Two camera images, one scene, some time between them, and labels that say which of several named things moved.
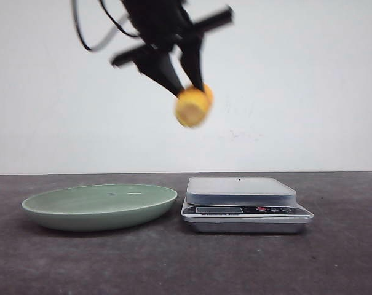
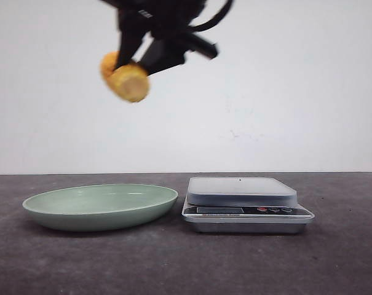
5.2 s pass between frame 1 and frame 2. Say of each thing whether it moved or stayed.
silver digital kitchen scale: stayed
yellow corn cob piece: moved
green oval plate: stayed
